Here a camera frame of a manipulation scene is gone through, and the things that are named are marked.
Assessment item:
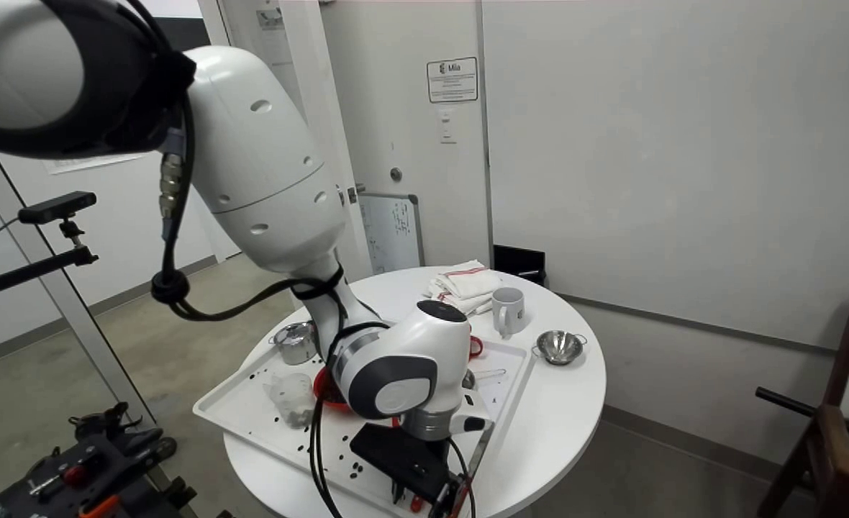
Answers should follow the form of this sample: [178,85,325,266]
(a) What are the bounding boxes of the silver stand pole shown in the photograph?
[0,140,160,425]

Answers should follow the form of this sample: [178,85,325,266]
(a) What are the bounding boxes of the black and red tools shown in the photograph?
[0,400,198,518]

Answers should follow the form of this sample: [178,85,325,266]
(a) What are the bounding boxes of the black box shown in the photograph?
[493,242,550,288]

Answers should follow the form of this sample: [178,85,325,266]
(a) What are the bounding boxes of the black stand boom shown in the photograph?
[0,222,102,307]

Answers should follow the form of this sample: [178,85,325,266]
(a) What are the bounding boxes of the white rectangular tray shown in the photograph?
[191,318,538,518]

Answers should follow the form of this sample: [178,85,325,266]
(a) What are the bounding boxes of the white notice sign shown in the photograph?
[427,53,482,105]

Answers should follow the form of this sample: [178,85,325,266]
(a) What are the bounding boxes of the grey white mug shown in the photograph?
[491,283,534,342]

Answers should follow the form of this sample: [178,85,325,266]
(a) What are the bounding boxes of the grey metal wall panel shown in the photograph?
[357,190,427,275]

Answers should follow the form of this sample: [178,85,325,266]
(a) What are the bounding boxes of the black stand camera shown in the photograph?
[19,190,102,227]

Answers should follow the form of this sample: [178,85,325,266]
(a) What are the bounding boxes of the white towel red stripes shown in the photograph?
[427,256,499,317]

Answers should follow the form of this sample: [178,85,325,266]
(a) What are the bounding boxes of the clear plastic cup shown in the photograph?
[266,363,321,430]

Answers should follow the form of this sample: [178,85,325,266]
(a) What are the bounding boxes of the steel cup left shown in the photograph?
[275,318,322,368]

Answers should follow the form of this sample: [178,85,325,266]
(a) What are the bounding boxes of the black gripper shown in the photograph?
[350,420,493,515]

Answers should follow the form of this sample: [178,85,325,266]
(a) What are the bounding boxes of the red handled knife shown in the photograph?
[447,429,499,518]

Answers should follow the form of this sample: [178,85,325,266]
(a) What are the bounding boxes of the white door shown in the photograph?
[196,0,377,291]

